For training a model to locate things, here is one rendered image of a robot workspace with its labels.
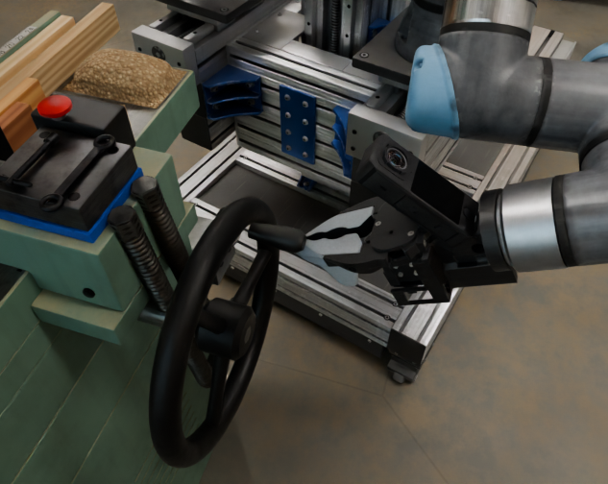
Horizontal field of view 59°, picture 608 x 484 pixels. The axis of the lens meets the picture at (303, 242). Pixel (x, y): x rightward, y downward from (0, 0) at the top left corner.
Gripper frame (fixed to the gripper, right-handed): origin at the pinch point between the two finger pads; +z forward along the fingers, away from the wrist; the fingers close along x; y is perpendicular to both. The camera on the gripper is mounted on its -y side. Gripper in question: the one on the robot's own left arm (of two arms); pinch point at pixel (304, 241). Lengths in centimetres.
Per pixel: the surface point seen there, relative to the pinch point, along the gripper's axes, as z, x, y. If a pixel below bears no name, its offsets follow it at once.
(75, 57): 32.4, 19.8, -22.3
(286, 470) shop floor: 49, 4, 74
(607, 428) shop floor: -13, 37, 110
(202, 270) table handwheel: 1.6, -10.8, -8.3
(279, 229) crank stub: 0.2, -1.6, -3.5
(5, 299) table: 20.0, -16.1, -13.1
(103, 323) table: 14.4, -14.2, -6.4
